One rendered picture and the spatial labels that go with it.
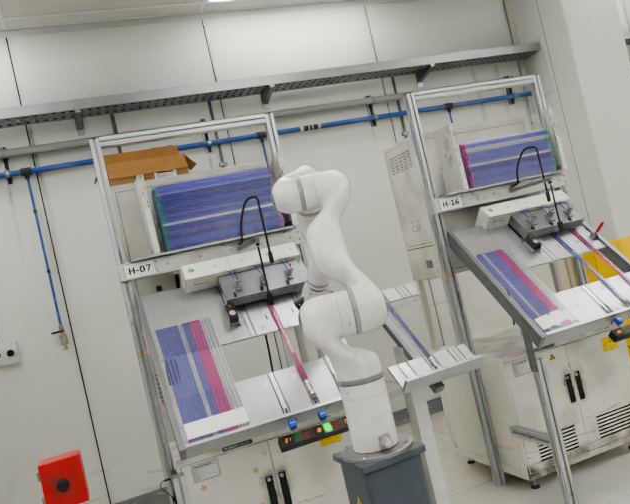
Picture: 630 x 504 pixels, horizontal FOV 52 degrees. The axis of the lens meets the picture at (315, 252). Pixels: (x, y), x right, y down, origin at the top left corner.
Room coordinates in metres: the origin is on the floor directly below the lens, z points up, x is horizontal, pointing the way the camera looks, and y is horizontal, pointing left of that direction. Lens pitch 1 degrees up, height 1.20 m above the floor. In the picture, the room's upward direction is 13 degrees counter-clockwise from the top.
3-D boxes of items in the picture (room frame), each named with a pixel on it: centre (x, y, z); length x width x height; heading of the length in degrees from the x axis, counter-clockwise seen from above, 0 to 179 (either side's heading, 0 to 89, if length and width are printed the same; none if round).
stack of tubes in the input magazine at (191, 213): (2.71, 0.35, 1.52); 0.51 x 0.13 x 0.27; 109
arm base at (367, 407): (1.69, -0.04, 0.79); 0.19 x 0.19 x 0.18
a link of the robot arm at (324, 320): (1.69, -0.01, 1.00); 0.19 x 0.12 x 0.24; 94
